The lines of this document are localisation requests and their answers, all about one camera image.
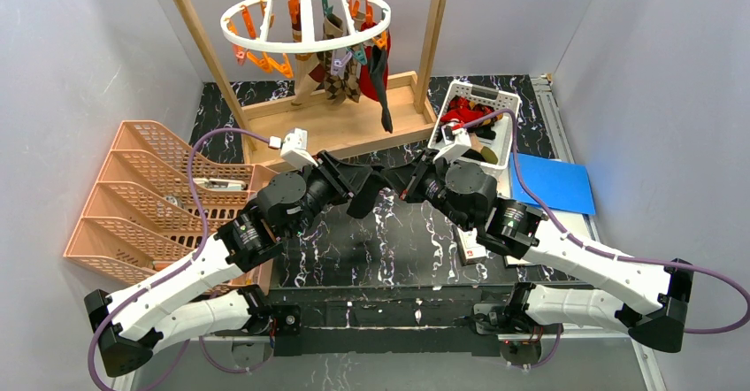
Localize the black sock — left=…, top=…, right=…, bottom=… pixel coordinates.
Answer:
left=346, top=166, right=407, bottom=219
left=369, top=46, right=394, bottom=134

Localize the white round clip hanger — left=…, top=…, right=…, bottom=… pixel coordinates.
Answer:
left=219, top=0, right=393, bottom=54

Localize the orange clothes peg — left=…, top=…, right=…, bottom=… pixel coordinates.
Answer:
left=246, top=50, right=294, bottom=79

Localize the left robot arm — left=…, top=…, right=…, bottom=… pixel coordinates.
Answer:
left=84, top=151, right=377, bottom=388

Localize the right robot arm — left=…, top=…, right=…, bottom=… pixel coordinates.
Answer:
left=380, top=150, right=693, bottom=353

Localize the small white red box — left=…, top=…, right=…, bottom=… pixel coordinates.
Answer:
left=457, top=229, right=488, bottom=265

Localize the brown argyle sock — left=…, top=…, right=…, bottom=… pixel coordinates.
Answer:
left=318, top=13, right=362, bottom=106

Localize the red sock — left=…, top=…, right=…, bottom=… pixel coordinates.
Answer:
left=359, top=43, right=390, bottom=102

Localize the white perforated laundry basket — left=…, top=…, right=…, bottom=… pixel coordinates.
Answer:
left=427, top=80, right=521, bottom=175

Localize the beige sock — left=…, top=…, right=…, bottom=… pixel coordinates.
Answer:
left=291, top=53, right=325, bottom=106

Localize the white stapler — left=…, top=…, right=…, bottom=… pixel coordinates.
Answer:
left=193, top=178, right=249, bottom=192

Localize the blue folder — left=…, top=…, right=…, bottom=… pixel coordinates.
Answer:
left=509, top=154, right=596, bottom=216

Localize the white flat board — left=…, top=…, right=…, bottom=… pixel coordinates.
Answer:
left=504, top=210, right=591, bottom=267

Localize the peach mesh file organizer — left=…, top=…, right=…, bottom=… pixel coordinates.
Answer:
left=63, top=120, right=276, bottom=294

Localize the striped sock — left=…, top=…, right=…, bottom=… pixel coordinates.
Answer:
left=287, top=0, right=302, bottom=42

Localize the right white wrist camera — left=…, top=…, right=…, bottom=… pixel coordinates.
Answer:
left=434, top=121, right=471, bottom=163

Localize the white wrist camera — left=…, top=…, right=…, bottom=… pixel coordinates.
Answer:
left=268, top=127, right=318, bottom=170
left=434, top=121, right=471, bottom=163

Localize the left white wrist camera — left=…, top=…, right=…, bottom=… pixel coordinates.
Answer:
left=268, top=127, right=318, bottom=170

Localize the wooden hanger rack frame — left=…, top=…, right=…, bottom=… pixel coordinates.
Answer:
left=173, top=0, right=447, bottom=171

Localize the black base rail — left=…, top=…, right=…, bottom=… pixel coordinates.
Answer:
left=126, top=282, right=587, bottom=357

